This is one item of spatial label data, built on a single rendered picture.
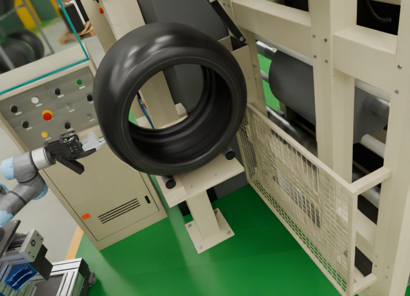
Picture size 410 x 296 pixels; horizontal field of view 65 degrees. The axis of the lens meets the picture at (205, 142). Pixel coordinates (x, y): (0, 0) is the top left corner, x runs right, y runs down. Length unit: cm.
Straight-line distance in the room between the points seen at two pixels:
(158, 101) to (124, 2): 45
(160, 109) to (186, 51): 54
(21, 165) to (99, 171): 88
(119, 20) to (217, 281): 151
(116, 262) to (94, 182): 60
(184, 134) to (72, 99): 70
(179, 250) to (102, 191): 64
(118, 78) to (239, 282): 141
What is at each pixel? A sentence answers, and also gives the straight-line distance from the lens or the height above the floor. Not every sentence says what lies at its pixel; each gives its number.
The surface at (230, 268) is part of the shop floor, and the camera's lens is 211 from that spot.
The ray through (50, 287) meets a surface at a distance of 231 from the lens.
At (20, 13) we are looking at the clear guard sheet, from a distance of 179.
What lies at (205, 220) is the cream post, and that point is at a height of 18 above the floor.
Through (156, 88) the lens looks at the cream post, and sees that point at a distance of 153.
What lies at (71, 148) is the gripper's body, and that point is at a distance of 126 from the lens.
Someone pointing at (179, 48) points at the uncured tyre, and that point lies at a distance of 109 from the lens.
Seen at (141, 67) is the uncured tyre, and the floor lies 141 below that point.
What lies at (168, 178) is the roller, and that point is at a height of 92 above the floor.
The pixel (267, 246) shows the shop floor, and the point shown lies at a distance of 215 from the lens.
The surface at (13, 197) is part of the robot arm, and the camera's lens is 133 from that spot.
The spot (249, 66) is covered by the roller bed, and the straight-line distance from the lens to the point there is 160.
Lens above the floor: 178
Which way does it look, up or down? 36 degrees down
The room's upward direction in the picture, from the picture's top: 18 degrees counter-clockwise
